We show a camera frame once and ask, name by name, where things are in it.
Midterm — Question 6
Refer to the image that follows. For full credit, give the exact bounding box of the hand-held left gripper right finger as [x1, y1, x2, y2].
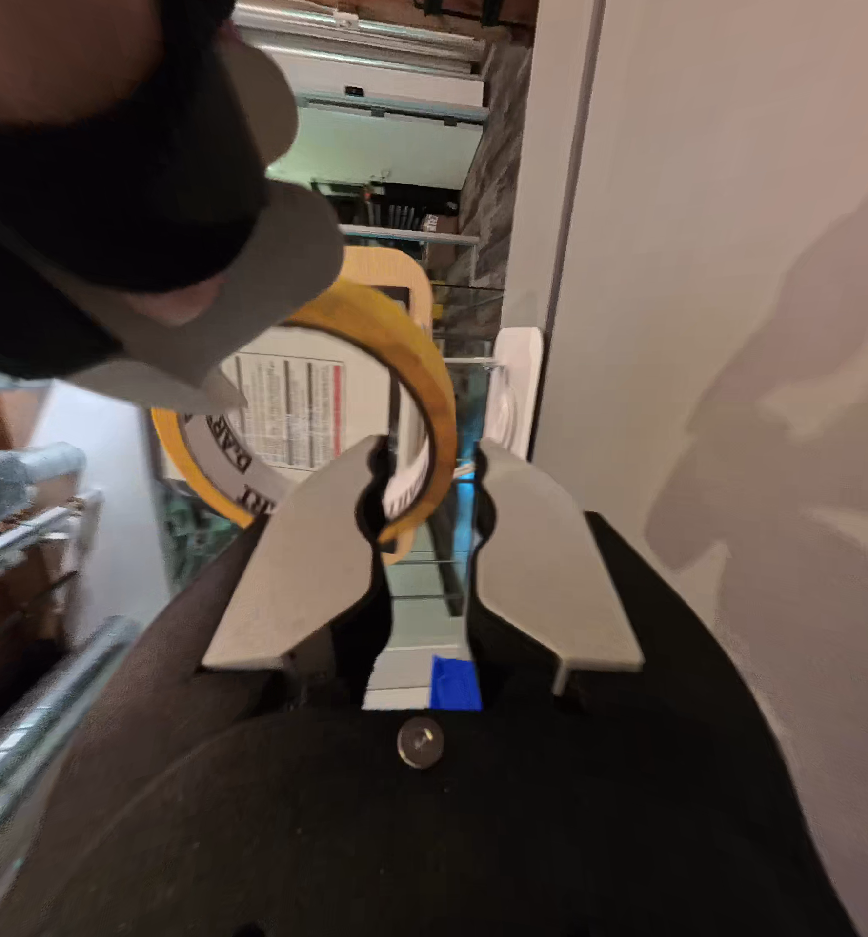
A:
[466, 438, 646, 696]

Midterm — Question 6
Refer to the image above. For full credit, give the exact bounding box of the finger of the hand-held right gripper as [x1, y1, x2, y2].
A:
[66, 359, 249, 418]
[122, 183, 347, 390]

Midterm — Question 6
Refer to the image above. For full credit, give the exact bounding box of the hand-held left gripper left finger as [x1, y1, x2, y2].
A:
[201, 434, 393, 671]

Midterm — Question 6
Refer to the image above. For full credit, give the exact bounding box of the blue plastic bin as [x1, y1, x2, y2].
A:
[430, 655, 484, 711]

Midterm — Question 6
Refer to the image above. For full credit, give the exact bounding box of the yellow tape roll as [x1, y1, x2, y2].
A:
[150, 282, 458, 546]

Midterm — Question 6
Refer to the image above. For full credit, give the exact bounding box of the person's right hand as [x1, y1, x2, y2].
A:
[0, 0, 222, 326]

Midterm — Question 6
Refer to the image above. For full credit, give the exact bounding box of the acrylic sign stand wooden board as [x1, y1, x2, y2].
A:
[232, 245, 545, 566]

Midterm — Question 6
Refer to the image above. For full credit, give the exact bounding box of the silver ceiling pipe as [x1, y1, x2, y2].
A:
[0, 615, 142, 868]

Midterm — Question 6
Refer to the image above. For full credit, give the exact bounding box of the silver elbow duct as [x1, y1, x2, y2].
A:
[0, 443, 87, 530]

